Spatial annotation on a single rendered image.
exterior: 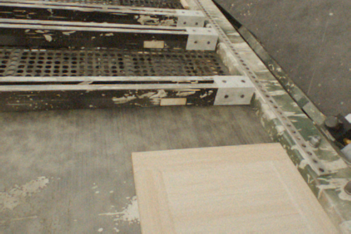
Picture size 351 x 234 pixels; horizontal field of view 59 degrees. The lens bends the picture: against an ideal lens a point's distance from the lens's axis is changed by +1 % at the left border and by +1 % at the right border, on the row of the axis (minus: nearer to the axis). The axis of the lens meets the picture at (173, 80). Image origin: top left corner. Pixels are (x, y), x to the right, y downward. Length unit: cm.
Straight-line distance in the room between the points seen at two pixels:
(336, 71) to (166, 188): 151
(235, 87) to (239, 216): 40
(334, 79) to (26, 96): 164
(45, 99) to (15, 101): 7
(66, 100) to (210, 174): 42
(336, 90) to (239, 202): 134
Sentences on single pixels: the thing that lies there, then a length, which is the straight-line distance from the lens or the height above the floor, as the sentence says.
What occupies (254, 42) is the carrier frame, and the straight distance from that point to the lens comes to 225.
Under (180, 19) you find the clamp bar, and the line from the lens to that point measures 137.
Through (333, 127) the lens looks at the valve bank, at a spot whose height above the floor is 79.
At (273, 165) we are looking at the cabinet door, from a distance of 85.
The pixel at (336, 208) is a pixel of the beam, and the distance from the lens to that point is 80.
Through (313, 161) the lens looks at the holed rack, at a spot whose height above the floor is 89.
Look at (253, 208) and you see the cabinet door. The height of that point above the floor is 103.
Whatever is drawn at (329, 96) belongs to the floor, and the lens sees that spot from 198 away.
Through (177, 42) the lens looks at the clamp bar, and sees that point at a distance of 121.
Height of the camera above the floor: 163
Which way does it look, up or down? 32 degrees down
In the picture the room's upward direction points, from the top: 59 degrees counter-clockwise
